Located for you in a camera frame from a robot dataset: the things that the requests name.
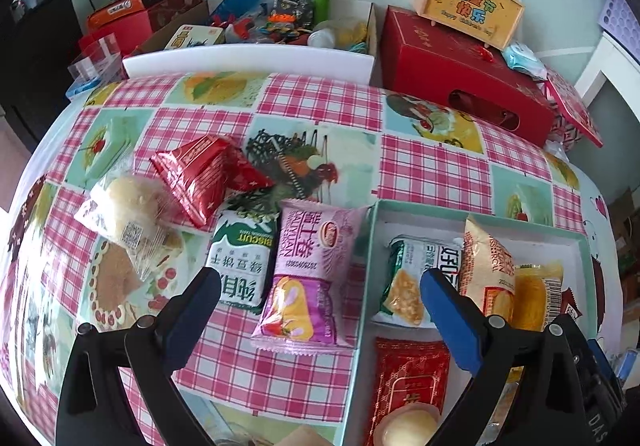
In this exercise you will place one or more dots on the large red gift box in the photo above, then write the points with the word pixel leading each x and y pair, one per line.
pixel 440 65

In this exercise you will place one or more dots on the green white biscuit packet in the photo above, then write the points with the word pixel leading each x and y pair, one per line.
pixel 241 252

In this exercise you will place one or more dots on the milk biscuit packet red white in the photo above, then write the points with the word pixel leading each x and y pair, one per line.
pixel 569 305

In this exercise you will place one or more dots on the green white cracker packet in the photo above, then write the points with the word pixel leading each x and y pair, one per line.
pixel 401 304

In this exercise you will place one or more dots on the clear plastic box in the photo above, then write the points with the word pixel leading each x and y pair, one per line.
pixel 100 63

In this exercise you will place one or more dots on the pink egg roll packet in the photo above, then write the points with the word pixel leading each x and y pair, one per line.
pixel 303 310

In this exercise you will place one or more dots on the teal white tray box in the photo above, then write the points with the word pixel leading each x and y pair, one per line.
pixel 528 243

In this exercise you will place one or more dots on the round white bun packet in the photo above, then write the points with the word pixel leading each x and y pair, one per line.
pixel 412 425

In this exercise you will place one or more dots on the red patterned box lid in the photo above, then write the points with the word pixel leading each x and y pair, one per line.
pixel 572 120

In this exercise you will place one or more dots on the orange bread clear packet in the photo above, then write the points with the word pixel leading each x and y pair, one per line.
pixel 537 295

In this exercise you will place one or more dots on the checkered picture tablecloth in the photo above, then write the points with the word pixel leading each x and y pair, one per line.
pixel 338 142

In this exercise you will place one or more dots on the red box stack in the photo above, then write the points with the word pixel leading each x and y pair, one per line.
pixel 133 30

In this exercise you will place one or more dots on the cardboard box of toys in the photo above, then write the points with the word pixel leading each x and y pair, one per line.
pixel 351 27

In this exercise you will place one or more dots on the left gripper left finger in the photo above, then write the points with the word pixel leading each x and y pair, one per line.
pixel 94 409

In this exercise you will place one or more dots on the beige egg roll packet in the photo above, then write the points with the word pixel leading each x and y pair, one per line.
pixel 487 272

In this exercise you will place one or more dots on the red gold cake packet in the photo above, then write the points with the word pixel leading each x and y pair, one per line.
pixel 407 372

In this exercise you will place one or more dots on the red triangular snack packet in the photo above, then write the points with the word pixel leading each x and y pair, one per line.
pixel 200 173

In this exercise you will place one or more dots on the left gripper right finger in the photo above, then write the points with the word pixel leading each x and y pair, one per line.
pixel 548 407

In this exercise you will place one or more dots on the blue plastic bottle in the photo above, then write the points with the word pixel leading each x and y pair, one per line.
pixel 227 9

